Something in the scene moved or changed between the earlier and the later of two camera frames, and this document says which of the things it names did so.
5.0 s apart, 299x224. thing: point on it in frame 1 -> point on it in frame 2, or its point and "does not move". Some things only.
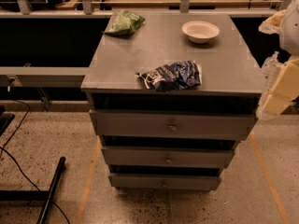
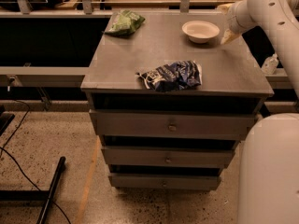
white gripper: [290, 28] -> [233, 19]
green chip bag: [122, 23] does not move
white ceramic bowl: [200, 32] does not move
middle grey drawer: [167, 156] does not move
